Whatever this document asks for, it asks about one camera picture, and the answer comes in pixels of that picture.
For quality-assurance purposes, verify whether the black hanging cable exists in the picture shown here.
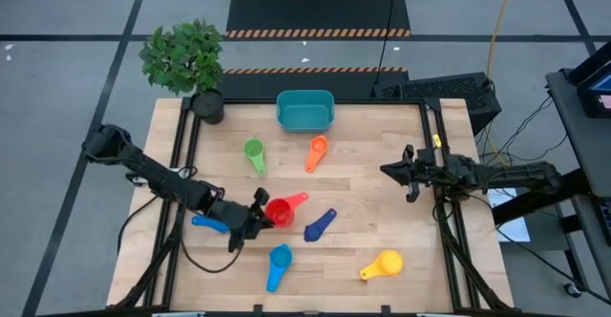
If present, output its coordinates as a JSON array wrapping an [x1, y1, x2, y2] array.
[[373, 0, 402, 87]]

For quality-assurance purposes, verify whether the green measuring cup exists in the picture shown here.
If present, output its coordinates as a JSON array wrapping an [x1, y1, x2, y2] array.
[[242, 137, 268, 177]]

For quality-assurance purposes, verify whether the black aluminium table frame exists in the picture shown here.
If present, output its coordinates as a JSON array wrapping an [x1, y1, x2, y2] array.
[[112, 95, 515, 317]]

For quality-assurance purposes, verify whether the orange measuring cup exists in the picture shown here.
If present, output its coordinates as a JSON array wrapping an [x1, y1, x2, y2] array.
[[305, 135, 330, 174]]

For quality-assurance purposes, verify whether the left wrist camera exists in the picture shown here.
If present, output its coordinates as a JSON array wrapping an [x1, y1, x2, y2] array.
[[252, 186, 271, 209]]

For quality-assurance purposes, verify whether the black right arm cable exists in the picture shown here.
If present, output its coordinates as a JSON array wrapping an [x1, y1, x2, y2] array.
[[432, 187, 478, 222]]

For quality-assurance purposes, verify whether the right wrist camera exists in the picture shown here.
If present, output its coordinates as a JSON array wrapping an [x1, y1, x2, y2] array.
[[404, 182, 422, 204]]

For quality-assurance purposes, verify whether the black side table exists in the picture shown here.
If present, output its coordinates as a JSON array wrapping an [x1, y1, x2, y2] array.
[[491, 68, 611, 304]]

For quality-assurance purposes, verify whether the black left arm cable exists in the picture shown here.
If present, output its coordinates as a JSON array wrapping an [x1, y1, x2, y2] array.
[[179, 201, 244, 275]]

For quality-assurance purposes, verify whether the black hazard-striped floor mat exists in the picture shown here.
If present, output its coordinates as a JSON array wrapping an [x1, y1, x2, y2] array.
[[217, 66, 411, 101], [224, 0, 412, 40]]

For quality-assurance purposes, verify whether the black plant pot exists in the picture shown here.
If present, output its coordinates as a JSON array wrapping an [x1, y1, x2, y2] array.
[[189, 88, 226, 126]]

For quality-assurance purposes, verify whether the navy measuring cup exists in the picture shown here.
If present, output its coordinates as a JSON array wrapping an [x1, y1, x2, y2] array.
[[303, 207, 338, 243]]

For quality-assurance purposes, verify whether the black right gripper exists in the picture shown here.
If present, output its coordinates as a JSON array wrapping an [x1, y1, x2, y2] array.
[[380, 144, 453, 189]]

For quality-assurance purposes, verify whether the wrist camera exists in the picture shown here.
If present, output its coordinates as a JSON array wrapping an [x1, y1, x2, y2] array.
[[404, 182, 422, 204], [252, 186, 271, 209]]

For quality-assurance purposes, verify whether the yellow hanging cable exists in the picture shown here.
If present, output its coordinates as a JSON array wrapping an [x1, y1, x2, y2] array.
[[484, 0, 519, 168]]

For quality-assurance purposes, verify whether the black laptop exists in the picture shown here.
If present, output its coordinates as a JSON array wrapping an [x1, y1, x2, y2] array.
[[567, 39, 611, 120]]

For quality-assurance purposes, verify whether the medium blue measuring cup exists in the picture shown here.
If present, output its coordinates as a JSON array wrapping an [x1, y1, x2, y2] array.
[[190, 214, 230, 235]]

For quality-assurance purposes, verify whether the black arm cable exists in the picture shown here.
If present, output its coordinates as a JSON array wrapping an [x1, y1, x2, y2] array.
[[432, 187, 478, 222], [179, 201, 244, 275]]

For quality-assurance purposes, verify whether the red measuring cup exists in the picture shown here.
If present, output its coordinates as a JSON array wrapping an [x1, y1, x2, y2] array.
[[263, 191, 310, 228]]

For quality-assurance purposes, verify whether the black floor cable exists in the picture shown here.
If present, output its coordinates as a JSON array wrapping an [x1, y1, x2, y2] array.
[[116, 195, 161, 256], [495, 225, 611, 306]]

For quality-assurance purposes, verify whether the white paper sheet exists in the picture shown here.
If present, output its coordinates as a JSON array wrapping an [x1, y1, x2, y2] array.
[[486, 186, 532, 244]]

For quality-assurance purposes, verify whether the yellow measuring cup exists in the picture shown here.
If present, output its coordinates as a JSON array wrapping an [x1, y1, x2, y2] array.
[[359, 249, 405, 281]]

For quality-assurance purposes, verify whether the light blue measuring cup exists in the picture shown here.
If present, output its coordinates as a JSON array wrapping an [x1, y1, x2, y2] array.
[[265, 243, 294, 294]]

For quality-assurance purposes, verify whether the teal plastic basket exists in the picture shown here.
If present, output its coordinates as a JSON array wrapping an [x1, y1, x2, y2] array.
[[275, 89, 336, 134]]

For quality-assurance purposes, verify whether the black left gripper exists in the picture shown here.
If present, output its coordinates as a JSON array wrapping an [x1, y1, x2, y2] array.
[[209, 201, 277, 254]]

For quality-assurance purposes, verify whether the green artificial plant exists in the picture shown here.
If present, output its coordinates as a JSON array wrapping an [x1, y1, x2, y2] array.
[[137, 18, 225, 96]]

